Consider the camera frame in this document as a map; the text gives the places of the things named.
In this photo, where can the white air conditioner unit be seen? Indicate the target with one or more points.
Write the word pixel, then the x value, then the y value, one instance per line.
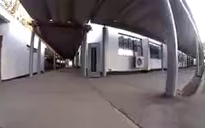
pixel 139 62

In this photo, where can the grey concrete path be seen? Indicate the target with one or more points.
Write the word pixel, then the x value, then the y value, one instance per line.
pixel 56 103

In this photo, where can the dark walkway canopy with posts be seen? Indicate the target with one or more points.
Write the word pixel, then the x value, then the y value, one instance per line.
pixel 66 13

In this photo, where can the white building with brown door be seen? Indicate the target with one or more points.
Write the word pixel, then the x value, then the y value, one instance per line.
pixel 13 53

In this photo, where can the dark concrete kerb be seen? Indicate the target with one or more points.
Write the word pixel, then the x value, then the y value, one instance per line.
pixel 191 87

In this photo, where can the white building with dark windows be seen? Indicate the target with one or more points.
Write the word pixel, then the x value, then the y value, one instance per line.
pixel 113 56

